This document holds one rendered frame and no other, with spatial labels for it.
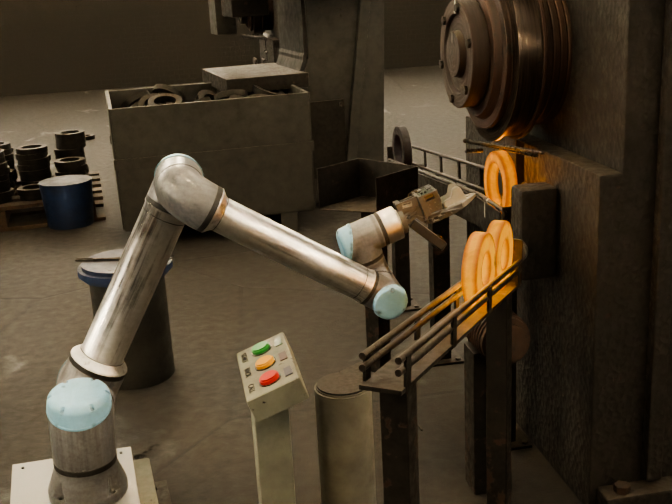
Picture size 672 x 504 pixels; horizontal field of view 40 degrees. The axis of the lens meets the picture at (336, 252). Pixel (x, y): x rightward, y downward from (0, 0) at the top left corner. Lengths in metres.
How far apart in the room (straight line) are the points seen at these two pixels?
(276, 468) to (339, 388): 0.21
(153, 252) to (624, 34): 1.20
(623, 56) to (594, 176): 0.27
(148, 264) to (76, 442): 0.45
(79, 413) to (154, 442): 0.70
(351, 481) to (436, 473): 0.68
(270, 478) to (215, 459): 0.87
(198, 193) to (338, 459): 0.67
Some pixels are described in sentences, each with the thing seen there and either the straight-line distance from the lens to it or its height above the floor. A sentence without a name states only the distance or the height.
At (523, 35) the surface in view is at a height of 1.17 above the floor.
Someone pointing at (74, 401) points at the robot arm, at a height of 0.41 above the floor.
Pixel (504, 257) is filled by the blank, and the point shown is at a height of 0.69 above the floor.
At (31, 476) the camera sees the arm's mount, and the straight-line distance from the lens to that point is 2.53.
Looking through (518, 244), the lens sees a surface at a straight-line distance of 2.20.
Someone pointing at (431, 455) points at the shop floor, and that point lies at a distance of 2.73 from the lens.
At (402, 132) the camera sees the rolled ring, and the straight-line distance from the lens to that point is 3.58.
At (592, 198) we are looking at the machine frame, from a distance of 2.22.
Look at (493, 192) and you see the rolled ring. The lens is 2.66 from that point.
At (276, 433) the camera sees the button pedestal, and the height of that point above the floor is 0.47.
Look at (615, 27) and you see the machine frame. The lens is 2.20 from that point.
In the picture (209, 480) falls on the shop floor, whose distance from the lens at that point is 2.68.
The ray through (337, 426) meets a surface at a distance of 1.93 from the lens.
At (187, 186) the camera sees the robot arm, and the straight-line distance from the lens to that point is 2.13.
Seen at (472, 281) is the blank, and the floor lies 0.72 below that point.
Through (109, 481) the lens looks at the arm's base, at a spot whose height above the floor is 0.19.
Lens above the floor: 1.35
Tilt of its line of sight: 17 degrees down
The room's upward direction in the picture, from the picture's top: 3 degrees counter-clockwise
